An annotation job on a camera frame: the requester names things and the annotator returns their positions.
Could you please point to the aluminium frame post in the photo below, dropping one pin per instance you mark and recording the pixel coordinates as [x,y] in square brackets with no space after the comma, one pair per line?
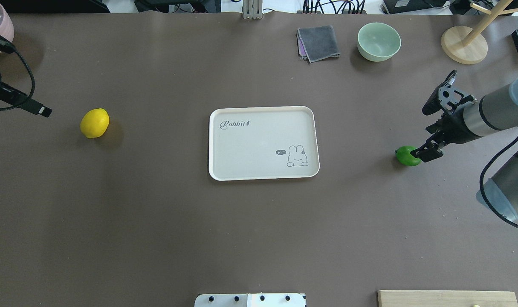
[252,9]

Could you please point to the green lime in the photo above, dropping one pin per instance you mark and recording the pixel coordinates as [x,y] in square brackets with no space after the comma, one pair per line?
[404,156]

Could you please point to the grey folded cloth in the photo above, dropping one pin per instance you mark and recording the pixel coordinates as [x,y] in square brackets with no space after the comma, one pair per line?
[317,43]

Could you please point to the green ceramic bowl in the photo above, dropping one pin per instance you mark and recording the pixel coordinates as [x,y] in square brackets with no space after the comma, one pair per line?
[378,42]

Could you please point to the white rabbit tray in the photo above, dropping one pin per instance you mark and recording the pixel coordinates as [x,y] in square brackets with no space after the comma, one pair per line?
[258,143]

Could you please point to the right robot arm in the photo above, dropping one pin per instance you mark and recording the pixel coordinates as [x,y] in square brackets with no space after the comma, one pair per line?
[465,118]

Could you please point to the wooden cutting board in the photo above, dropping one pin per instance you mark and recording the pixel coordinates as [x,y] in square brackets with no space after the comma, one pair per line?
[395,298]

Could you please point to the yellow lemon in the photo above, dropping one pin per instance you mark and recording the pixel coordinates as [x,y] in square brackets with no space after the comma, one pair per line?
[94,123]

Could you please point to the wooden mug tree stand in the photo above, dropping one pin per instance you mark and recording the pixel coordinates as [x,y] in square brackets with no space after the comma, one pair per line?
[466,45]

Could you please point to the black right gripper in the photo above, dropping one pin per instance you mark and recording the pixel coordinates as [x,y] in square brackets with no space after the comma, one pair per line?
[454,124]

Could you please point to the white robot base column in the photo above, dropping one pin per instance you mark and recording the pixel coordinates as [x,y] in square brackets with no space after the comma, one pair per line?
[251,300]

